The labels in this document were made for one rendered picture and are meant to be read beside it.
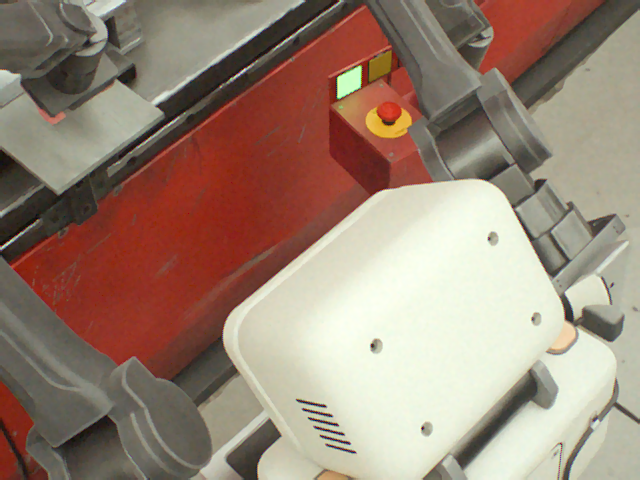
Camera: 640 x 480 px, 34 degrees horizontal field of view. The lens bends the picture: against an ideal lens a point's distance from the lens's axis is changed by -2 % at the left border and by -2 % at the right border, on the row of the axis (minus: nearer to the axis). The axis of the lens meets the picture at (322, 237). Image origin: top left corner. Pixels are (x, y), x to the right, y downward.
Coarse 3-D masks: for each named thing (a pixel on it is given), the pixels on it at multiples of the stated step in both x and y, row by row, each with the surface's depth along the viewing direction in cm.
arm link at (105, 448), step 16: (80, 432) 78; (96, 432) 76; (112, 432) 75; (64, 448) 77; (80, 448) 76; (96, 448) 76; (112, 448) 75; (80, 464) 76; (96, 464) 75; (112, 464) 75; (128, 464) 75
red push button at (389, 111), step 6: (384, 102) 163; (390, 102) 163; (378, 108) 163; (384, 108) 162; (390, 108) 162; (396, 108) 162; (378, 114) 162; (384, 114) 162; (390, 114) 161; (396, 114) 162; (384, 120) 162; (390, 120) 162
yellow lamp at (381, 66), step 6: (384, 54) 167; (390, 54) 168; (378, 60) 167; (384, 60) 168; (390, 60) 169; (372, 66) 167; (378, 66) 168; (384, 66) 169; (390, 66) 169; (372, 72) 168; (378, 72) 169; (384, 72) 170; (372, 78) 169
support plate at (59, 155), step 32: (96, 96) 138; (128, 96) 137; (0, 128) 134; (32, 128) 134; (64, 128) 134; (96, 128) 134; (128, 128) 134; (32, 160) 131; (64, 160) 130; (96, 160) 130
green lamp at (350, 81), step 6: (348, 72) 164; (354, 72) 165; (360, 72) 166; (342, 78) 164; (348, 78) 165; (354, 78) 166; (360, 78) 167; (342, 84) 165; (348, 84) 166; (354, 84) 167; (360, 84) 168; (342, 90) 166; (348, 90) 167
